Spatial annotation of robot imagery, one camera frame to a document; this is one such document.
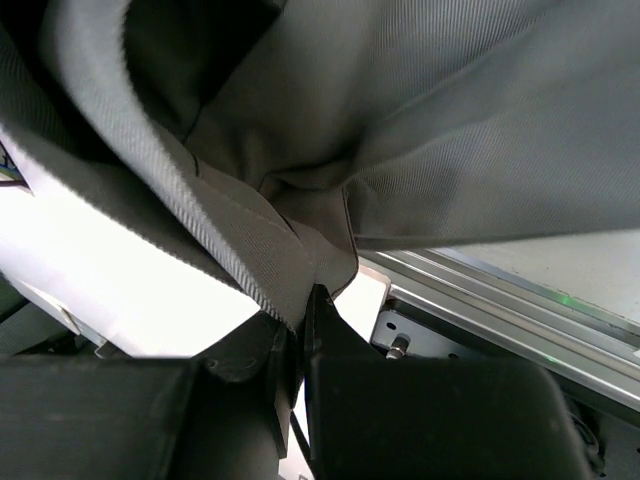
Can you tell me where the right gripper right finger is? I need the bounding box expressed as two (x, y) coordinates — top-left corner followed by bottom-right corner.
(304, 285), (592, 479)

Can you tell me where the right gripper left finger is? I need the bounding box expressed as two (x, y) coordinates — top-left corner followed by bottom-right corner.
(1, 313), (297, 479)

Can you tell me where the grey pleated skirt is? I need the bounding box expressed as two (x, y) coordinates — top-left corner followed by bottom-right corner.
(1, 1), (639, 326)

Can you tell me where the aluminium front table rail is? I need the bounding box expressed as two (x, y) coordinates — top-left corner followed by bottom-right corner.
(361, 250), (639, 410)

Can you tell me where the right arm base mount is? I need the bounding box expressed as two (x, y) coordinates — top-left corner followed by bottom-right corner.
(369, 309), (639, 479)

